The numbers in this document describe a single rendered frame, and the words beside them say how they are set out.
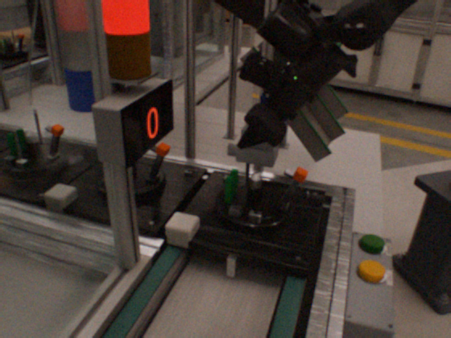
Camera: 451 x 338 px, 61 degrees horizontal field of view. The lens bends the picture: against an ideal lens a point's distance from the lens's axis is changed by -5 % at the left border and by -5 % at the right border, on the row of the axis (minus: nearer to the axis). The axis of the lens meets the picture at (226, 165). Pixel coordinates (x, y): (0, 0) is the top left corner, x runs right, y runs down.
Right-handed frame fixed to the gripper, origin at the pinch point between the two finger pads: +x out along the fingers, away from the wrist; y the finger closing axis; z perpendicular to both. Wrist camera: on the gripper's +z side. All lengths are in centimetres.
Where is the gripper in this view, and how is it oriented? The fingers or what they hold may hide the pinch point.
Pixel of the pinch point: (255, 128)
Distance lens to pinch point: 65.2
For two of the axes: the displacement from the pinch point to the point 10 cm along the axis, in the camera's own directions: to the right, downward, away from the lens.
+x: -6.0, 5.9, 5.4
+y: -3.1, 4.5, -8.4
